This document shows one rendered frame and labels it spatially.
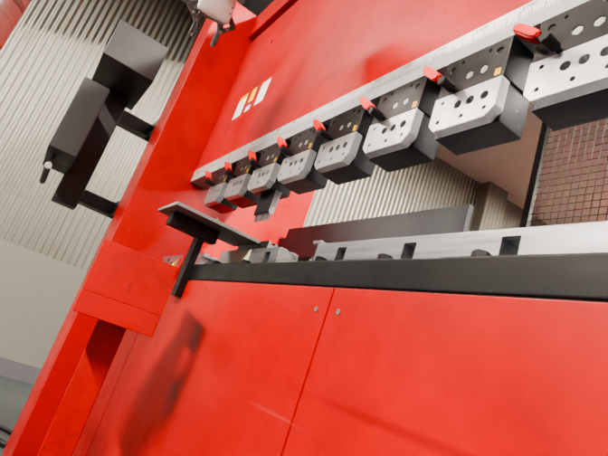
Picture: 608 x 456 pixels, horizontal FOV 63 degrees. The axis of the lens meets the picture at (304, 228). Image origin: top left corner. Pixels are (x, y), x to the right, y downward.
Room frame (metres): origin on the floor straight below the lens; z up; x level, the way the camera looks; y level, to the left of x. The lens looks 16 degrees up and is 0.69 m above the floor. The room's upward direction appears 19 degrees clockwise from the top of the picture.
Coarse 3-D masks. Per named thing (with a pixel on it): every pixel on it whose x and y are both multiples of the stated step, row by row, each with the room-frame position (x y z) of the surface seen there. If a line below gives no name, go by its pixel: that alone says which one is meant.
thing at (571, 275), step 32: (512, 256) 0.50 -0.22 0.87; (544, 256) 0.46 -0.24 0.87; (576, 256) 0.44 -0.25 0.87; (384, 288) 0.67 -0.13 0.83; (416, 288) 0.61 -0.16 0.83; (448, 288) 0.56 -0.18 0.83; (480, 288) 0.52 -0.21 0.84; (512, 288) 0.49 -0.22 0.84; (544, 288) 0.46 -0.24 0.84; (576, 288) 0.43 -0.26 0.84
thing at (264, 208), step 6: (270, 192) 1.46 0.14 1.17; (276, 192) 1.42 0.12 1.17; (264, 198) 1.48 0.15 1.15; (270, 198) 1.44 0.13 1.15; (276, 198) 1.43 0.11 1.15; (258, 204) 1.50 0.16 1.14; (264, 204) 1.46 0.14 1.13; (270, 204) 1.43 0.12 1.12; (276, 204) 1.43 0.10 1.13; (258, 210) 1.49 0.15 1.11; (264, 210) 1.45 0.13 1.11; (270, 210) 1.42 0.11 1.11; (258, 216) 1.50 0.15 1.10; (264, 216) 1.46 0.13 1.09
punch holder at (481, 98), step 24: (504, 48) 0.71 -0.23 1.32; (456, 72) 0.81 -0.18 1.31; (480, 72) 0.75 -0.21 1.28; (504, 72) 0.70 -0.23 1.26; (456, 96) 0.79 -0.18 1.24; (480, 96) 0.74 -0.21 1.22; (504, 96) 0.71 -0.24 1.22; (432, 120) 0.83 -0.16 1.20; (456, 120) 0.77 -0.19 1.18; (480, 120) 0.73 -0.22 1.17; (504, 120) 0.72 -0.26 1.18; (456, 144) 0.83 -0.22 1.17; (480, 144) 0.80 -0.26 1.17
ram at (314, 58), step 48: (336, 0) 1.43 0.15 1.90; (384, 0) 1.14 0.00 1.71; (432, 0) 0.94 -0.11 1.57; (480, 0) 0.80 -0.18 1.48; (528, 0) 0.69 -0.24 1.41; (576, 0) 0.61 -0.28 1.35; (288, 48) 1.68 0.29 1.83; (336, 48) 1.31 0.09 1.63; (384, 48) 1.06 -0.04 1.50; (432, 48) 0.89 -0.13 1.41; (480, 48) 0.77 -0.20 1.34; (528, 48) 0.72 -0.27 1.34; (240, 96) 2.01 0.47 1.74; (288, 96) 1.51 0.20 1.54; (336, 96) 1.21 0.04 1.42; (240, 144) 1.77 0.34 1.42
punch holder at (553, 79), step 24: (600, 0) 0.57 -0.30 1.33; (552, 24) 0.64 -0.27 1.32; (576, 24) 0.60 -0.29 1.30; (600, 24) 0.57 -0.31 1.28; (576, 48) 0.59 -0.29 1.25; (600, 48) 0.56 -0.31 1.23; (528, 72) 0.66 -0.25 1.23; (552, 72) 0.62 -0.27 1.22; (576, 72) 0.58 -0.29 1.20; (600, 72) 0.55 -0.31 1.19; (528, 96) 0.65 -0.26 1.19; (552, 96) 0.61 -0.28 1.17; (576, 96) 0.60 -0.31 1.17; (600, 96) 0.58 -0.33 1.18; (552, 120) 0.67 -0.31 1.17; (576, 120) 0.65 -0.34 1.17
